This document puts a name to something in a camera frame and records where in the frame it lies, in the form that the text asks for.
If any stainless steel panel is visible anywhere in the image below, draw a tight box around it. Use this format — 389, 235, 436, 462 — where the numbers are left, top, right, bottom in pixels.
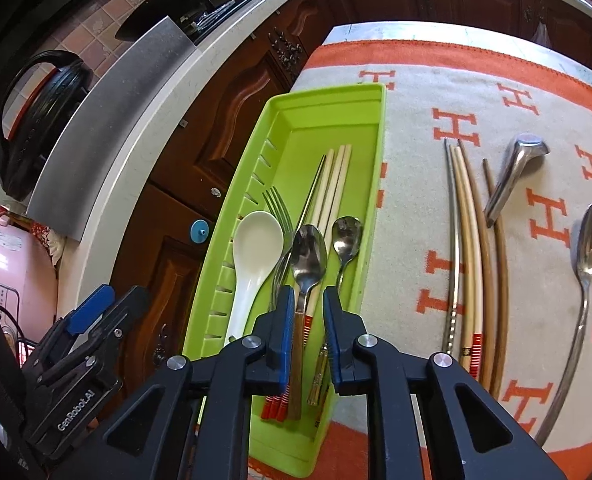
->
26, 16, 197, 238

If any orange and white patterned cloth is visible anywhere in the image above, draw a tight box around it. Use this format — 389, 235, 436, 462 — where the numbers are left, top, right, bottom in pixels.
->
196, 39, 592, 480

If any steel spoon with copper handle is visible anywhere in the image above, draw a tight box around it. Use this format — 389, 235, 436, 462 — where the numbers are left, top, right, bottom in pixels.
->
288, 224, 328, 422

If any short shiny metal utensil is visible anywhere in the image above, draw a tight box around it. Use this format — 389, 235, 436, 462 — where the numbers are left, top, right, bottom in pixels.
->
483, 132, 551, 223

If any floral patterned bag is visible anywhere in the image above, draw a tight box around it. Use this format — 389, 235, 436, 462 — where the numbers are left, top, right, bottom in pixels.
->
30, 220, 66, 266

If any bundle of wooden chopsticks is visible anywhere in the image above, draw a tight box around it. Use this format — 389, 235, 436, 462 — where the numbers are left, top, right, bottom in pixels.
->
450, 146, 477, 376

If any green plastic utensil tray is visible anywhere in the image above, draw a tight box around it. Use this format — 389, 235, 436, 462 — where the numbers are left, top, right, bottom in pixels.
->
178, 82, 387, 478

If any blue round cabinet knob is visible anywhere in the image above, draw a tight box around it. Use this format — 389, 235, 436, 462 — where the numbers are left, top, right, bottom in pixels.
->
190, 219, 214, 246

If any white plastic bag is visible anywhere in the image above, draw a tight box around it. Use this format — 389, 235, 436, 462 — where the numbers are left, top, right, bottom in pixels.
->
531, 22, 552, 51

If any stainless steel fork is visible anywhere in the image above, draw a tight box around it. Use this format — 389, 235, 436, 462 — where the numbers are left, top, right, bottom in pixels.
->
262, 186, 297, 311

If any black and red pressure cooker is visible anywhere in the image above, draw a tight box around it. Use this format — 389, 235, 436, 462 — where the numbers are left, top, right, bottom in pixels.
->
0, 50, 95, 201

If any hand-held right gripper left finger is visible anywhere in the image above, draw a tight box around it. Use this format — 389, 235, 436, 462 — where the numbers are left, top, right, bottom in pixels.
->
63, 285, 297, 480

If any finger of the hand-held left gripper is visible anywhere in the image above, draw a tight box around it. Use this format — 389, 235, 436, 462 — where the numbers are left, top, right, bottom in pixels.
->
56, 284, 116, 342
76, 286, 151, 361

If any small stainless steel spoon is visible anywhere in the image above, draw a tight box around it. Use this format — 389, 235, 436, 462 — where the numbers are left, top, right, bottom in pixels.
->
308, 216, 364, 406

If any white ceramic spoon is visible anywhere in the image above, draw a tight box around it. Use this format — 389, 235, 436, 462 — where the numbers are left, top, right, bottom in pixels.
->
223, 210, 285, 346

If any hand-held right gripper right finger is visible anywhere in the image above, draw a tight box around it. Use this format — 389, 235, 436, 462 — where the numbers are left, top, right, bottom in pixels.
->
322, 285, 567, 480

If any pink appliance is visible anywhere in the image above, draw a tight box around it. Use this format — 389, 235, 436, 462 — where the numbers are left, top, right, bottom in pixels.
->
0, 215, 59, 341

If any stainless steel chopstick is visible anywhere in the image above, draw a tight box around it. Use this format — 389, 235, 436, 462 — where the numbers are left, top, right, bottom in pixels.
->
443, 140, 464, 358
294, 155, 327, 243

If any red wire rack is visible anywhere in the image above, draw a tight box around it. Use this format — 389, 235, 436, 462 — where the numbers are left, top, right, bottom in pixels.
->
13, 340, 39, 368

